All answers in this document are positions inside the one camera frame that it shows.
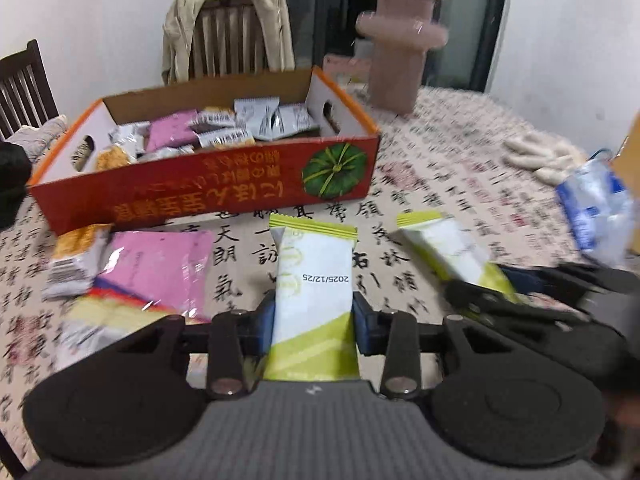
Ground brown wooden chair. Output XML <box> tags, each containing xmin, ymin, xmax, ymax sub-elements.
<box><xmin>187</xmin><ymin>0</ymin><xmax>271</xmax><ymax>81</ymax></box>

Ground orange white snack packet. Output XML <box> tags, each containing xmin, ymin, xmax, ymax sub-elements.
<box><xmin>42</xmin><ymin>224</ymin><xmax>112</xmax><ymax>301</ymax></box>

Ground pile of snack packets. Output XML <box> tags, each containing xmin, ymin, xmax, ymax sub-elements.
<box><xmin>95</xmin><ymin>96</ymin><xmax>321</xmax><ymax>171</ymax></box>

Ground striped cloth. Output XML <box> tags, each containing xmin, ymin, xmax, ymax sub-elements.
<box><xmin>5</xmin><ymin>114</ymin><xmax>68</xmax><ymax>163</ymax></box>

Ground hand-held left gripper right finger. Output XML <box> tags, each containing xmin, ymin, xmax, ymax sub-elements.
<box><xmin>352</xmin><ymin>291</ymin><xmax>506</xmax><ymax>400</ymax></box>

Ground dark glass sliding door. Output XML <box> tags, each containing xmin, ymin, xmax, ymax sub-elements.
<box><xmin>195</xmin><ymin>0</ymin><xmax>511</xmax><ymax>93</ymax></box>

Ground yellow red snack packet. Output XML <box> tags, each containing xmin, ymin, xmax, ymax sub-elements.
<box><xmin>52</xmin><ymin>287</ymin><xmax>201</xmax><ymax>371</ymax></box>

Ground dark wooden chair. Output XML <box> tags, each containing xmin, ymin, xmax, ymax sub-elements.
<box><xmin>0</xmin><ymin>39</ymin><xmax>60</xmax><ymax>141</ymax></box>

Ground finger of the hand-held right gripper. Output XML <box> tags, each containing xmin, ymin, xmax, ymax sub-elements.
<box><xmin>499</xmin><ymin>263</ymin><xmax>618</xmax><ymax>295</ymax></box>
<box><xmin>444</xmin><ymin>280</ymin><xmax>593</xmax><ymax>333</ymax></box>

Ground green white snack packet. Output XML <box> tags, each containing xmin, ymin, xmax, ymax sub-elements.
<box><xmin>396</xmin><ymin>211</ymin><xmax>521</xmax><ymax>306</ymax></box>
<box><xmin>262</xmin><ymin>212</ymin><xmax>362</xmax><ymax>382</ymax></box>

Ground wooden chair with jacket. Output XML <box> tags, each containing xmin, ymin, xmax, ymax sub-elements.
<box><xmin>161</xmin><ymin>0</ymin><xmax>297</xmax><ymax>86</ymax></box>

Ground pink vase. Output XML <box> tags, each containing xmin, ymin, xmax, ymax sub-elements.
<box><xmin>355</xmin><ymin>0</ymin><xmax>449</xmax><ymax>116</ymax></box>

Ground blue white plastic bag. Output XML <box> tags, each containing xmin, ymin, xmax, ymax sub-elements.
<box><xmin>555</xmin><ymin>149</ymin><xmax>637</xmax><ymax>267</ymax></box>

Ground white knit glove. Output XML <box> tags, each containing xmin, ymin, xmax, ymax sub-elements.
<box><xmin>502</xmin><ymin>132</ymin><xmax>576</xmax><ymax>167</ymax></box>
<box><xmin>532</xmin><ymin>157</ymin><xmax>576</xmax><ymax>187</ymax></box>

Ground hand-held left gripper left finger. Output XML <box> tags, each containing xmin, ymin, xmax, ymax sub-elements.
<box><xmin>117</xmin><ymin>294</ymin><xmax>277</xmax><ymax>397</ymax></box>

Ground plain cardboard carton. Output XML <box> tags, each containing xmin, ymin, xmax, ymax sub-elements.
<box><xmin>612</xmin><ymin>110</ymin><xmax>640</xmax><ymax>256</ymax></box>

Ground pink snack packet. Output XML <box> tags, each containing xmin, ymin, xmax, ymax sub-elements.
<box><xmin>95</xmin><ymin>230</ymin><xmax>216</xmax><ymax>323</ymax></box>

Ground black cloth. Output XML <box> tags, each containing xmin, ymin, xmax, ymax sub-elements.
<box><xmin>0</xmin><ymin>141</ymin><xmax>33</xmax><ymax>231</ymax></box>

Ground red cardboard box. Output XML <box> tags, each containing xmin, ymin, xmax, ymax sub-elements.
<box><xmin>27</xmin><ymin>66</ymin><xmax>382</xmax><ymax>236</ymax></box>

